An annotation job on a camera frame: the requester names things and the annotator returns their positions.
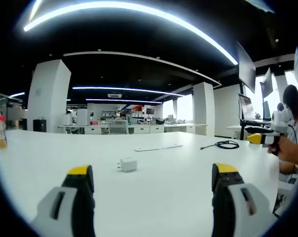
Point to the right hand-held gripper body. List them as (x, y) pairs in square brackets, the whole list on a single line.
[(281, 121)]

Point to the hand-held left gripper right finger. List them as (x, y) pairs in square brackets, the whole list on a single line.
[(228, 197)]

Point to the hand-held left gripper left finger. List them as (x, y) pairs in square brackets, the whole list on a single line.
[(72, 197)]

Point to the white charger adapter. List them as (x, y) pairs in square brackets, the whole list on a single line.
[(128, 165)]

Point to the white desk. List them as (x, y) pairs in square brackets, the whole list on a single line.
[(163, 192)]

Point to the person's right hand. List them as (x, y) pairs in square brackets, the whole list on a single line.
[(282, 149)]

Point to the black laptop stand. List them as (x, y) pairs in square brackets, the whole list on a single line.
[(258, 129)]

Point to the potted plant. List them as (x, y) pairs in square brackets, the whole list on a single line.
[(257, 116)]

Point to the person's head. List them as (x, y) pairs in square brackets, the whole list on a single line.
[(293, 97)]

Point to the open laptop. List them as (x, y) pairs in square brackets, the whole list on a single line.
[(246, 108)]

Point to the small black hanging monitor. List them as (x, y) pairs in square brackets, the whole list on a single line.
[(267, 82)]

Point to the large black hanging monitor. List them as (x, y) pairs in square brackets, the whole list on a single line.
[(246, 69)]

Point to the black cabinet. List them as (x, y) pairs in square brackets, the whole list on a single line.
[(39, 125)]

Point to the white tall appliance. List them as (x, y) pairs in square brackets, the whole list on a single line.
[(81, 117)]

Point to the grey office chair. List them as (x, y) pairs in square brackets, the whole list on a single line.
[(118, 127)]

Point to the drink bottle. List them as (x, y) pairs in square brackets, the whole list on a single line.
[(2, 133)]

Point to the white background counter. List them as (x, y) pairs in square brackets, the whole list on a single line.
[(144, 129)]

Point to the long ceiling light strip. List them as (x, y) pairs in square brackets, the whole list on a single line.
[(129, 7)]

